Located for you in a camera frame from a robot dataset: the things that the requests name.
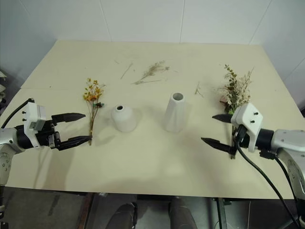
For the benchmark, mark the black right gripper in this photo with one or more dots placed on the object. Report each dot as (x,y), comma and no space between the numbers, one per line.
(244,140)

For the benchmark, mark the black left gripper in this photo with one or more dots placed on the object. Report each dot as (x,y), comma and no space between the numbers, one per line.
(46,137)

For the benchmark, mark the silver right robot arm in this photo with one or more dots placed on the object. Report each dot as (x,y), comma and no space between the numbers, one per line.
(286,139)

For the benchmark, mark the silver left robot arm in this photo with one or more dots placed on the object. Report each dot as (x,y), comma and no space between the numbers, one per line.
(7,138)

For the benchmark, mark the tall tapered white vase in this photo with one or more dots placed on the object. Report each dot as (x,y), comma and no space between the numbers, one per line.
(174,114)

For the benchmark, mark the short round white vase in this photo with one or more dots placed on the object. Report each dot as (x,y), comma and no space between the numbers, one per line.
(124,118)

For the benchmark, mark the orange dried flower bunch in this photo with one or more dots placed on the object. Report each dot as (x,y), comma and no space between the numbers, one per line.
(91,95)

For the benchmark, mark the green and white flower bunch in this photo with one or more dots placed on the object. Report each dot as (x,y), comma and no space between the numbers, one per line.
(236,94)

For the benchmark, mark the forked loose dry twig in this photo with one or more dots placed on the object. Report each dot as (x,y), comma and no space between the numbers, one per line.
(197,89)

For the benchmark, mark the dark clutter beside table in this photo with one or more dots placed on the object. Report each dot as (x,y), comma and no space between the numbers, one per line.
(2,90)

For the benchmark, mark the long loose dry twig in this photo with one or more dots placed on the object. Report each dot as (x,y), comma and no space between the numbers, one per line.
(126,70)

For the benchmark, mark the dark metal table leg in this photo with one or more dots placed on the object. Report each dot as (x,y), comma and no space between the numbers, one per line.
(221,213)

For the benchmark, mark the rusty metal table leg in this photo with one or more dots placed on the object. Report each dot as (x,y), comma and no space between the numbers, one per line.
(85,211)

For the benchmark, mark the dark rounded shape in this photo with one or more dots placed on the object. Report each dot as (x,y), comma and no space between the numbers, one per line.
(182,214)
(125,215)

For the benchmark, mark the dark table crossbar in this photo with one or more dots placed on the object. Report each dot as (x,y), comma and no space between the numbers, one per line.
(155,197)

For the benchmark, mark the beige dried grass sprig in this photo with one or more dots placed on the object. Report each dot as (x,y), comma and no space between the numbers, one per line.
(150,70)

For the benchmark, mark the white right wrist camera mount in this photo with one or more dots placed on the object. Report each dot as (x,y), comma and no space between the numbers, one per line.
(247,114)

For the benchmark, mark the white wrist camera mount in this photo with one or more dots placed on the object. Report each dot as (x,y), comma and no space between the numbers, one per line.
(31,114)
(247,114)

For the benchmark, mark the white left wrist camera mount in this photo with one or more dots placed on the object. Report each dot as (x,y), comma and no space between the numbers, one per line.
(31,114)

